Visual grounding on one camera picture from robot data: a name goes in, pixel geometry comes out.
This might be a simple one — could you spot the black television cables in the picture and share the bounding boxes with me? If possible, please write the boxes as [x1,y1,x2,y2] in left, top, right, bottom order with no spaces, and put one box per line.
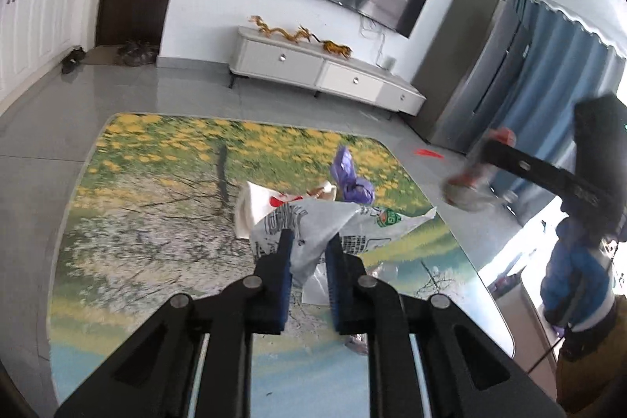
[360,14,388,61]

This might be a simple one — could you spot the small crumpled wrapper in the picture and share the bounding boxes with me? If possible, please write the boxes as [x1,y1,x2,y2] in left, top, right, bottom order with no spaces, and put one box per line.
[345,334,369,356]

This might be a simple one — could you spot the white hallway cabinet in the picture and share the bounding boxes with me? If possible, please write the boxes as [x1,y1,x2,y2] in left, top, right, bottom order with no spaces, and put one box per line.
[0,0,128,115]

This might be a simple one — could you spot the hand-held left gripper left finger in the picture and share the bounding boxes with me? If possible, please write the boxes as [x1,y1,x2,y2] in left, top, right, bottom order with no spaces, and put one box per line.
[54,227,295,418]

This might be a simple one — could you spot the landscape print floor rug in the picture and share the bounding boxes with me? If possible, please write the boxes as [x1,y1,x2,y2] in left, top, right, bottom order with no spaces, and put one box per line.
[46,113,515,418]

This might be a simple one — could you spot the grey refrigerator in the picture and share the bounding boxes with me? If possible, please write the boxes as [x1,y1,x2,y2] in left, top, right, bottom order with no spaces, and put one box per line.
[411,0,530,154]

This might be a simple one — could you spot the white television cabinet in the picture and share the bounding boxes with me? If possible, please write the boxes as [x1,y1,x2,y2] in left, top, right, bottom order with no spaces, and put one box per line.
[228,25,427,118]

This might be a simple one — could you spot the blue curtain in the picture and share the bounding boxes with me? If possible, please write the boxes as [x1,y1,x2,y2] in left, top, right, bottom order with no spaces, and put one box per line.
[468,0,627,228]

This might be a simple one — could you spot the person's brown clothing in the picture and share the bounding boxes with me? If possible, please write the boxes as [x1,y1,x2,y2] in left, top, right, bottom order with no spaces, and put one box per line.
[555,298,627,416]

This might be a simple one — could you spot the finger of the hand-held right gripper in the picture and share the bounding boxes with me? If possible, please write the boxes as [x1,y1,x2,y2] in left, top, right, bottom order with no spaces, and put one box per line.
[476,136,579,199]

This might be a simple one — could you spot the white printed plastic bag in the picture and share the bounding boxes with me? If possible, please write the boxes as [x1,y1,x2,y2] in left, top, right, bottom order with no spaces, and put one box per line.
[249,197,438,306]

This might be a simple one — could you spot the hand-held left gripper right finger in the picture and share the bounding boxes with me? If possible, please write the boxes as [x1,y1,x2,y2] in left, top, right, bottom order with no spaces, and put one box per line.
[324,234,569,418]

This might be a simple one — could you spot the golden dragon figurine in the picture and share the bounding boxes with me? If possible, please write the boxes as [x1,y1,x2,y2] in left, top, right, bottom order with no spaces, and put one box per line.
[250,15,321,44]

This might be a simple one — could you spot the purple plastic bag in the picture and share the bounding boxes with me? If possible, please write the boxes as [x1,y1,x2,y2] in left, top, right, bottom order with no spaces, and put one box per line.
[330,145,375,206]

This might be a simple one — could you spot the black shoes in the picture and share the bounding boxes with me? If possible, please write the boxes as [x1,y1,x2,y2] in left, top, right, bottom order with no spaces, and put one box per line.
[60,46,86,75]

